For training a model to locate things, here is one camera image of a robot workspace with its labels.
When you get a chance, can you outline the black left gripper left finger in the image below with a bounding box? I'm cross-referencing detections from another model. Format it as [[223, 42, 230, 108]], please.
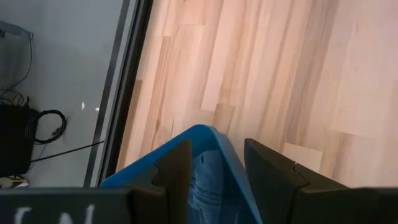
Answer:
[[128, 139, 193, 224]]

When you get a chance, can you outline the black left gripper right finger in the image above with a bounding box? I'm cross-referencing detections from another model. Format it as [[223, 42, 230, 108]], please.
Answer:
[[244, 138, 349, 224]]

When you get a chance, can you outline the blue denim cap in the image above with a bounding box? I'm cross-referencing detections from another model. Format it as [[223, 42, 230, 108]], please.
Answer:
[[186, 149, 249, 224]]

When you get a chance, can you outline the blue plastic bin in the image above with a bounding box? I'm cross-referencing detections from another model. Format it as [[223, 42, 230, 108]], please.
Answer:
[[99, 124, 264, 224]]

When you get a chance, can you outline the black box on floor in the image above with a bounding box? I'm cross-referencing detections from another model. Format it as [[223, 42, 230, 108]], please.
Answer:
[[0, 104, 41, 178]]

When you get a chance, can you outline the straight black cable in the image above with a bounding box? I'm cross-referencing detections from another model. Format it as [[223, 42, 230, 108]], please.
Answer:
[[30, 140, 105, 164]]

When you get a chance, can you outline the coiled black cable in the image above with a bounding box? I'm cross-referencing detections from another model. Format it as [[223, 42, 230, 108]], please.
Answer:
[[25, 109, 68, 146]]

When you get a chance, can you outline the yellow white cable bundle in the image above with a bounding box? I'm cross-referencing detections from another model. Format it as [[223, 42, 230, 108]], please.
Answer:
[[0, 175, 30, 189]]

